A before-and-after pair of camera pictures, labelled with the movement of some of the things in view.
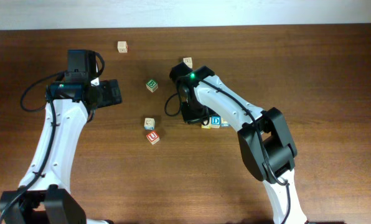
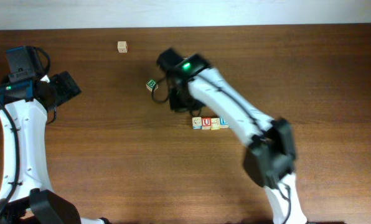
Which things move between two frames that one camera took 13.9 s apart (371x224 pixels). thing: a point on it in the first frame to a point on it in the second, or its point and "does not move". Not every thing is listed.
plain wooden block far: x=122 y=46 does not move
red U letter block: x=153 y=137 to x=206 y=123
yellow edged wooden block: x=206 y=127 to x=215 y=123
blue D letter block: x=215 y=122 to x=223 y=124
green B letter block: x=152 y=86 does not move
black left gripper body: x=108 y=96 to x=65 y=91
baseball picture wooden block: x=149 y=124 to x=197 y=122
